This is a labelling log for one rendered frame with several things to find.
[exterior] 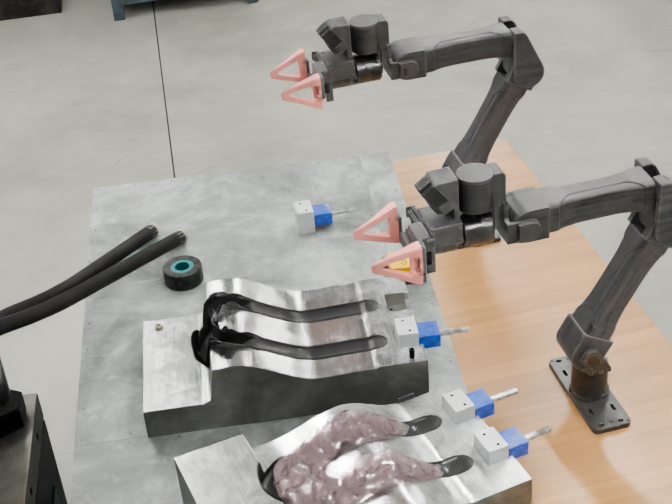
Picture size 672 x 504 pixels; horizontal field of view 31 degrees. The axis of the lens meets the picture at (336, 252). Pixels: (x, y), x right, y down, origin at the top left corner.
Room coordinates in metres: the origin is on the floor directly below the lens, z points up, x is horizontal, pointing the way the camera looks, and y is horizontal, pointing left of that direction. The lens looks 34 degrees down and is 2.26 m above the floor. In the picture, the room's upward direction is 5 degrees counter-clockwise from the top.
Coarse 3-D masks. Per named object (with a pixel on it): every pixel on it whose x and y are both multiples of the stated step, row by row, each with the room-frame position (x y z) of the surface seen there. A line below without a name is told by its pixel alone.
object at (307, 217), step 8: (296, 208) 2.23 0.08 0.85; (304, 208) 2.23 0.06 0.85; (312, 208) 2.25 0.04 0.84; (320, 208) 2.24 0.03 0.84; (328, 208) 2.24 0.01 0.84; (344, 208) 2.25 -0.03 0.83; (352, 208) 2.25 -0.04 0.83; (296, 216) 2.22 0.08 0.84; (304, 216) 2.21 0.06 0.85; (312, 216) 2.21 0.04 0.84; (320, 216) 2.22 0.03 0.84; (328, 216) 2.22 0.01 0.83; (296, 224) 2.24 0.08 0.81; (304, 224) 2.21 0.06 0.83; (312, 224) 2.21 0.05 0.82; (320, 224) 2.22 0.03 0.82; (304, 232) 2.21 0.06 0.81; (312, 232) 2.21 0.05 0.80
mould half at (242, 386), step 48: (240, 288) 1.85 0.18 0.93; (336, 288) 1.89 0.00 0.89; (384, 288) 1.87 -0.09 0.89; (144, 336) 1.82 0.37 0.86; (288, 336) 1.74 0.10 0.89; (336, 336) 1.74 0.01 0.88; (384, 336) 1.72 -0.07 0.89; (144, 384) 1.68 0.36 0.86; (192, 384) 1.67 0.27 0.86; (240, 384) 1.62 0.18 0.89; (288, 384) 1.63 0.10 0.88; (336, 384) 1.64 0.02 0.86; (384, 384) 1.64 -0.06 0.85
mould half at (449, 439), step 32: (320, 416) 1.52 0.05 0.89; (416, 416) 1.55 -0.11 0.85; (448, 416) 1.54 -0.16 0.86; (224, 448) 1.45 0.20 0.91; (256, 448) 1.48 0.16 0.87; (288, 448) 1.47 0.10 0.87; (352, 448) 1.44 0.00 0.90; (384, 448) 1.44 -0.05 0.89; (416, 448) 1.46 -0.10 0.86; (448, 448) 1.46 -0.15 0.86; (192, 480) 1.38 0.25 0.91; (224, 480) 1.38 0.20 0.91; (256, 480) 1.37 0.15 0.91; (448, 480) 1.39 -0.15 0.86; (480, 480) 1.39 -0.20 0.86; (512, 480) 1.38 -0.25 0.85
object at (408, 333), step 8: (400, 320) 1.73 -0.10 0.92; (408, 320) 1.73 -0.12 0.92; (400, 328) 1.71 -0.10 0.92; (408, 328) 1.71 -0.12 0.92; (416, 328) 1.70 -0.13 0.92; (424, 328) 1.72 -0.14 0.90; (432, 328) 1.72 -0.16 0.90; (448, 328) 1.72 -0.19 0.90; (456, 328) 1.72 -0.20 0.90; (464, 328) 1.72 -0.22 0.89; (400, 336) 1.69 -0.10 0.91; (408, 336) 1.69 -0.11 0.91; (416, 336) 1.69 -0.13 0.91; (424, 336) 1.70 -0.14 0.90; (432, 336) 1.70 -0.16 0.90; (440, 336) 1.70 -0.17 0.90; (400, 344) 1.69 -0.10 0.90; (408, 344) 1.69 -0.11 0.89; (416, 344) 1.69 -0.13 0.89; (424, 344) 1.70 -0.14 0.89; (432, 344) 1.70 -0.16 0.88; (440, 344) 1.70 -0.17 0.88
